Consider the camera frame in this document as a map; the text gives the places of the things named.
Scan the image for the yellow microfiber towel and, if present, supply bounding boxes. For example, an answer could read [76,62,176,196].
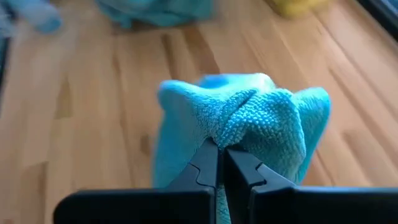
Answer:
[266,0,331,19]

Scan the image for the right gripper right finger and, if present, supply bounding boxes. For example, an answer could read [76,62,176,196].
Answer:
[223,147,398,224]

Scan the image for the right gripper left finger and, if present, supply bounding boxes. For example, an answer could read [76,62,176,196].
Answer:
[53,138,222,224]

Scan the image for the teal microfiber towel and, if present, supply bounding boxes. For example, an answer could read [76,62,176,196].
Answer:
[95,0,216,28]
[152,73,332,224]

